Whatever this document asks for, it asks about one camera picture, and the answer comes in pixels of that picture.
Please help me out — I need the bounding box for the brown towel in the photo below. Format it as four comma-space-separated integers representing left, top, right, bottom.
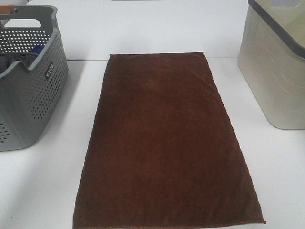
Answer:
73, 52, 264, 229

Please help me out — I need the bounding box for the grey perforated laundry basket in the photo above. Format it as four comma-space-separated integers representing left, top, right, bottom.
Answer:
0, 5, 68, 151

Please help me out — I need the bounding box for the blue cloth in basket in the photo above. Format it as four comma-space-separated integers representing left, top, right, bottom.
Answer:
30, 44, 45, 54

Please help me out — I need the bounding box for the beige bin with grey rim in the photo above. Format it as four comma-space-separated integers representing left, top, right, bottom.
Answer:
238, 0, 305, 130

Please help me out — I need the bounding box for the grey cloth in basket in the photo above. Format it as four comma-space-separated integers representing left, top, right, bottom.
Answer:
0, 52, 39, 73

